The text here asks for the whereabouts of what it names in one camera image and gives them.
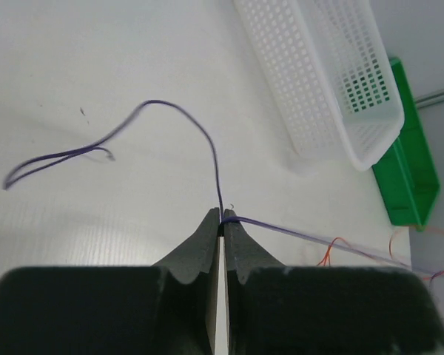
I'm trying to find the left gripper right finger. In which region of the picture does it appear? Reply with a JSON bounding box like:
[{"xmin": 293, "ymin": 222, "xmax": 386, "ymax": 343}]
[{"xmin": 223, "ymin": 210, "xmax": 444, "ymax": 354}]

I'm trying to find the orange cable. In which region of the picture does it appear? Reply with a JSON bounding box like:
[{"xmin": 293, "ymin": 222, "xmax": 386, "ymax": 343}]
[{"xmin": 316, "ymin": 226, "xmax": 444, "ymax": 278}]

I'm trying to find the green plastic tray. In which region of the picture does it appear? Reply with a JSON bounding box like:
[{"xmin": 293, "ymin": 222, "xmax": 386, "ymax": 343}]
[{"xmin": 373, "ymin": 57, "xmax": 440, "ymax": 231}]

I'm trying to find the white perforated plastic basket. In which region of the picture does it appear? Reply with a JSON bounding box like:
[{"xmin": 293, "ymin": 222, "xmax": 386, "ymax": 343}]
[{"xmin": 235, "ymin": 1, "xmax": 404, "ymax": 172}]

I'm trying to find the right aluminium frame post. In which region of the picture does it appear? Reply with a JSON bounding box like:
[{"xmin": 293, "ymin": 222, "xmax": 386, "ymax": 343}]
[{"xmin": 415, "ymin": 89, "xmax": 444, "ymax": 109}]

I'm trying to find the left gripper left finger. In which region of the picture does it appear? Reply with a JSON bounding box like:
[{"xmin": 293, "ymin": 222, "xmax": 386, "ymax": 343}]
[{"xmin": 0, "ymin": 209, "xmax": 219, "ymax": 354}]

